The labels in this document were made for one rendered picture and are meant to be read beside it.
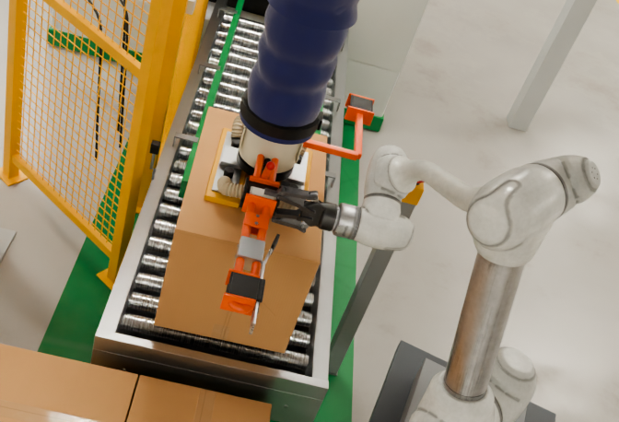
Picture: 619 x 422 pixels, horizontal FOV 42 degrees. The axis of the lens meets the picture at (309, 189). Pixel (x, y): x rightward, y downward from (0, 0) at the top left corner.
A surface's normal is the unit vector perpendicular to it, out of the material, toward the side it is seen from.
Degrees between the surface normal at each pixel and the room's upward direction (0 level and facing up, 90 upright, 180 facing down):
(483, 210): 87
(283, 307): 90
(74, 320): 0
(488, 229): 84
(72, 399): 0
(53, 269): 0
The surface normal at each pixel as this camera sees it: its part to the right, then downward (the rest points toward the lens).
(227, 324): -0.05, 0.62
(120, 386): 0.26, -0.75
